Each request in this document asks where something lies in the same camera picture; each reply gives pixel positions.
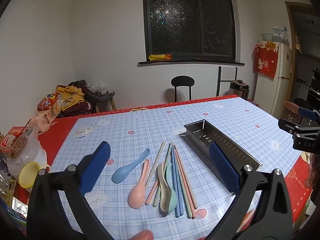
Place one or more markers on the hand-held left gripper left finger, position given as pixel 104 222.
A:
pixel 96 167

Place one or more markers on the yellow and maroon clothes pile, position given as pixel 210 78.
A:
pixel 72 100

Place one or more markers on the person's left hand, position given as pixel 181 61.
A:
pixel 140 236

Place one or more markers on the green plastic spoon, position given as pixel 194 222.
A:
pixel 171 200

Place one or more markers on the stainless steel utensil tray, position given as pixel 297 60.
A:
pixel 200 132

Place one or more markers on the red printed cloth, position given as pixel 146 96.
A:
pixel 265 60

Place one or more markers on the blue plastic spoon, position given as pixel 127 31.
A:
pixel 120 176

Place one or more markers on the red label food jar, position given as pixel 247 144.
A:
pixel 13 140

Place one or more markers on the beige chopstick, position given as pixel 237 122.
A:
pixel 155 163

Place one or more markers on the grey stool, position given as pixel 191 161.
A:
pixel 102 98

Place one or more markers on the black round chair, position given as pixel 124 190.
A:
pixel 182 81

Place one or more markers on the green chopstick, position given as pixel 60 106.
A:
pixel 169 152

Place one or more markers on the blue chopstick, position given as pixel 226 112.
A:
pixel 175 180
pixel 179 187

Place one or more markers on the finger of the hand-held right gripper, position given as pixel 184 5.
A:
pixel 287 126
pixel 308 112

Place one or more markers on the pale green bowl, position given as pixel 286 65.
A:
pixel 267 37

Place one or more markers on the pile of snack packets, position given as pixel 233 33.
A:
pixel 11 205

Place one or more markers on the dark window with sill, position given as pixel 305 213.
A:
pixel 187 17

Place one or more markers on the yellow plastic cup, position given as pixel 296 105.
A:
pixel 27 177

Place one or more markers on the wooden door frame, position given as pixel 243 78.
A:
pixel 290 25

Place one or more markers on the reddish brown fuzzy cloth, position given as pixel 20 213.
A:
pixel 315 170

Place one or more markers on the black metal frame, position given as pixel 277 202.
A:
pixel 218 80

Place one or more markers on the beige plastic spoon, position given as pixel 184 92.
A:
pixel 160 173

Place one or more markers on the white paper cards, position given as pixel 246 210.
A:
pixel 84 131

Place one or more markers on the crumpled clear plastic bags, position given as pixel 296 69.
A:
pixel 98 87

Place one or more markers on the yellow orange packet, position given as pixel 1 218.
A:
pixel 160 56

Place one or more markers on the copper coloured bin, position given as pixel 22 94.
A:
pixel 291 112

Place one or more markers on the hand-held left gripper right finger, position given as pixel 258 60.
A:
pixel 222 165

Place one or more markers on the pink chopstick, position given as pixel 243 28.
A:
pixel 188 182
pixel 183 185

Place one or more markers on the pink plastic spoon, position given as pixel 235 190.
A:
pixel 136 197

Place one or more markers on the cream refrigerator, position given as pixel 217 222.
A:
pixel 281 80

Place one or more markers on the clear plastic container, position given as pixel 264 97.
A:
pixel 33 155

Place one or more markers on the dark rice cooker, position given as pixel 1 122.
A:
pixel 238 90

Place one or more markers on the clear plastic bag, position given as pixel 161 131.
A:
pixel 281 36

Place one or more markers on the orange snack bag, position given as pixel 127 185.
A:
pixel 48 102

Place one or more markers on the snack bags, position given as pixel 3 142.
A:
pixel 43 118

